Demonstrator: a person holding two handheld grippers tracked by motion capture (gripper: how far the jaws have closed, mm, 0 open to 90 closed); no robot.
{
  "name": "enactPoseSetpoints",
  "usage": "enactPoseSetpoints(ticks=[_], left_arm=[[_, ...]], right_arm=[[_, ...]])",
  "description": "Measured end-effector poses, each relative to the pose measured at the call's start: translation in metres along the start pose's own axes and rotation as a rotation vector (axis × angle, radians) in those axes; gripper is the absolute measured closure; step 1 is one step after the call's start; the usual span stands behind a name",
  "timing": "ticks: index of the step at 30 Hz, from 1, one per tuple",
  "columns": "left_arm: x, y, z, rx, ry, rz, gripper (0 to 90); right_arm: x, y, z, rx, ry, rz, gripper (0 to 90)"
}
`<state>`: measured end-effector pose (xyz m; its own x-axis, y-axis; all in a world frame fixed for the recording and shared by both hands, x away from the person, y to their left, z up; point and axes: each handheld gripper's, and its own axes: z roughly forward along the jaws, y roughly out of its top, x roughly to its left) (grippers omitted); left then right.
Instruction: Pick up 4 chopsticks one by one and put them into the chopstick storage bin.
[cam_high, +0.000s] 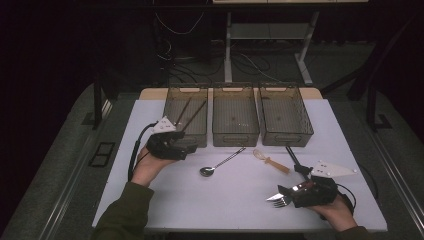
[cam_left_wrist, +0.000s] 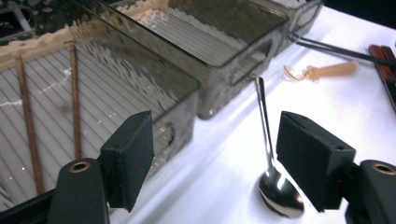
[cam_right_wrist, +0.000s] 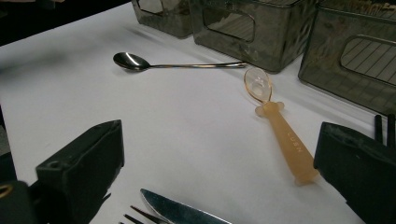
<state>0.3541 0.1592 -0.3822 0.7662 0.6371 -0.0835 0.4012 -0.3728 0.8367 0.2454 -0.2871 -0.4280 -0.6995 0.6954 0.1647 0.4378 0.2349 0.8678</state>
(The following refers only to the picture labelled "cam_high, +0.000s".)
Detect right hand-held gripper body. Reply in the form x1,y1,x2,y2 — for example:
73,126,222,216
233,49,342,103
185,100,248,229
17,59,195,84
291,160,358,210

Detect black stand post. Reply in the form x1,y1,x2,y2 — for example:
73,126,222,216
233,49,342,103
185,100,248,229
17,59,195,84
91,71,121,131

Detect white table cover board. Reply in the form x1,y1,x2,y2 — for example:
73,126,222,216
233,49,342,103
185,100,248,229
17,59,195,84
91,98,388,233

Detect black stand with diagonal brace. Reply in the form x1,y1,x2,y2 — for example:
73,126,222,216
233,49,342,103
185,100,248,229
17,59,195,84
321,13,424,133

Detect metal spoon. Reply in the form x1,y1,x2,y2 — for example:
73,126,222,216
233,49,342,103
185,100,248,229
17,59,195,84
199,147,247,178

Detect brown translucent plastic bin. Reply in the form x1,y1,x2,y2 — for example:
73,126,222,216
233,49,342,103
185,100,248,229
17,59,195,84
158,83,209,149
258,81,315,147
212,82,260,148

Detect person's right hand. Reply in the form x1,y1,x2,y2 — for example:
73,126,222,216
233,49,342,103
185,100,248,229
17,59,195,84
306,194,358,233

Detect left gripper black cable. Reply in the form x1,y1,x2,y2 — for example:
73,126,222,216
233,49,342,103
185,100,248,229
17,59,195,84
128,122,158,183

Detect brown chopstick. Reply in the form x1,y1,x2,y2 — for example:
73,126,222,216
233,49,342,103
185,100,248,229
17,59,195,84
174,96,193,127
181,99,208,132

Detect white hanging cable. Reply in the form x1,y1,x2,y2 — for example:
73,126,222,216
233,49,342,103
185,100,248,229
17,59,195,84
154,11,206,36

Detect white metal stand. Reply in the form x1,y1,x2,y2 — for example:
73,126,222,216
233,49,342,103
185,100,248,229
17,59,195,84
223,11,320,86

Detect black floor cables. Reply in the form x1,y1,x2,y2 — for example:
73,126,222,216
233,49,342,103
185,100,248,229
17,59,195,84
164,39,288,85

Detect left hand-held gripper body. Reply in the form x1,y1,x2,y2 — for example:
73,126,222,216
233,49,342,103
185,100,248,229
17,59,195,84
146,115,189,161

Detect clear spoon with wooden handle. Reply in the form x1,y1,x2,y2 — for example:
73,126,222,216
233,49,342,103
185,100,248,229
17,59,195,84
252,148,291,175

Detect fork with brown handle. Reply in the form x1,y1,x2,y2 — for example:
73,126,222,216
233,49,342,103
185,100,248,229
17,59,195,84
273,197,292,208

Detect metal floor rail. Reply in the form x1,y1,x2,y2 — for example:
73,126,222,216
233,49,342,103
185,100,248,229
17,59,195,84
38,99,114,240
363,126,424,229

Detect person's left hand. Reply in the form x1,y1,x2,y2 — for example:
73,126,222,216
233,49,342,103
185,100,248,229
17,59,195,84
130,146,176,188

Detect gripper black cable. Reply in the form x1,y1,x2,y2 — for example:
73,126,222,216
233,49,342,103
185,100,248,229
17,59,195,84
128,122,158,183
336,162,380,215

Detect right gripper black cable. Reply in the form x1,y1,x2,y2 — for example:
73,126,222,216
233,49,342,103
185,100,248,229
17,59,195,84
336,162,380,215

